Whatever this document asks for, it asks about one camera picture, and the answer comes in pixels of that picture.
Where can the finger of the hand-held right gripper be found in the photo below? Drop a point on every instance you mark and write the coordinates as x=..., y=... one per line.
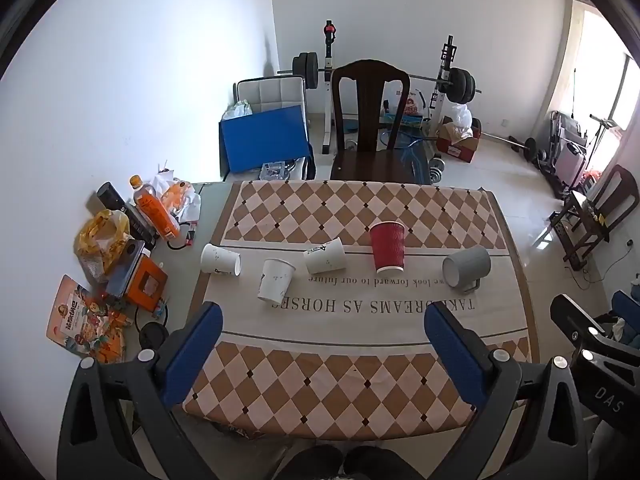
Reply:
x=582, y=324

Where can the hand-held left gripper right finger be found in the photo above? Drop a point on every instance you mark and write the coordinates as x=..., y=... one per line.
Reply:
x=450, y=355

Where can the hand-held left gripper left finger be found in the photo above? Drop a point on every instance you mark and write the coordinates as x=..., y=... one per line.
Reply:
x=200, y=345

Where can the white paper cup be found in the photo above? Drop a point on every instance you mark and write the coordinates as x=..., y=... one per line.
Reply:
x=274, y=280
x=218, y=259
x=325, y=257

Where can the red ribbed paper cup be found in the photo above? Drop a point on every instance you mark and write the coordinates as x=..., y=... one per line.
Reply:
x=388, y=250

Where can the black round lid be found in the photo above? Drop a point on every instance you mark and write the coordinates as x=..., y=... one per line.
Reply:
x=153, y=335

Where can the orange box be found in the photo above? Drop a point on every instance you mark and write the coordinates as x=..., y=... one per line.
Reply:
x=147, y=282

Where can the grey mug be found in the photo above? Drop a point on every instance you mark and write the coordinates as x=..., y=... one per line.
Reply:
x=470, y=265

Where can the brown checkered tablecloth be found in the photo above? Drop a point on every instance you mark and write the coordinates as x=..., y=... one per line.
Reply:
x=350, y=360

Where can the grey flat device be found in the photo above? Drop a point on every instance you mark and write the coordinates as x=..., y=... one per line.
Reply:
x=125, y=267

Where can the dark wooden chair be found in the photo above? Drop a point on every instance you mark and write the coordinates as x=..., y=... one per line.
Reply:
x=600, y=205
x=370, y=160

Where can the orange snack packet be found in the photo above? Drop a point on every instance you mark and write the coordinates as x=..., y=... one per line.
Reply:
x=80, y=325

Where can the person's right knee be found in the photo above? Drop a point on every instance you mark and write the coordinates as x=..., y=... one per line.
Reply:
x=380, y=466

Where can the person's knee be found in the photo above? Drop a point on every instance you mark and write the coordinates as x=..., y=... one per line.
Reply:
x=380, y=466
x=317, y=465

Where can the orange drink bottle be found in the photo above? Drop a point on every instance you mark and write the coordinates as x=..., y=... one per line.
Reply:
x=155, y=210

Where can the yellow plastic bag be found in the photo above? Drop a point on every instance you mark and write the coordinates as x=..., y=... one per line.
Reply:
x=102, y=240

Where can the black cylinder bottle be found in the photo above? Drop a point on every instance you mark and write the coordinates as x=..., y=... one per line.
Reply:
x=131, y=217

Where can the orange plastic wrap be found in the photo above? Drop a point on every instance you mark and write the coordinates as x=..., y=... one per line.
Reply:
x=180, y=197

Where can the folded pink stroller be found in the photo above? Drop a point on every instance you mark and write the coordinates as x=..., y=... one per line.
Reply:
x=570, y=160

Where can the person's left knee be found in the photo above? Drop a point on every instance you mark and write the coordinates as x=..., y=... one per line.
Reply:
x=317, y=465

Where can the small chrome dumbbell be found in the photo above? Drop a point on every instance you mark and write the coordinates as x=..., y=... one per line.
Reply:
x=436, y=169

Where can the dumbbell bar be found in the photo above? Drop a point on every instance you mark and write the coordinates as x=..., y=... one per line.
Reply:
x=525, y=146

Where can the red cardboard box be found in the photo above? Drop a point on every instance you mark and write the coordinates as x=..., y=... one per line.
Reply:
x=457, y=150

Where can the blue board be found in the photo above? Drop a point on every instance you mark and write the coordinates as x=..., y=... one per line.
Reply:
x=265, y=137

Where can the white red printed plastic bag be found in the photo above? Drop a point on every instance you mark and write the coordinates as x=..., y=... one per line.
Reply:
x=414, y=105

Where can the white padded chair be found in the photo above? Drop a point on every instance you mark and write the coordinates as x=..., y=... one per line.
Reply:
x=272, y=92

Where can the white barbell rack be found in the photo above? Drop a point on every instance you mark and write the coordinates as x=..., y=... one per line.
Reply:
x=327, y=105

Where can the black barbell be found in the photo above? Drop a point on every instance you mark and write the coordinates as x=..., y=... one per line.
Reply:
x=306, y=67

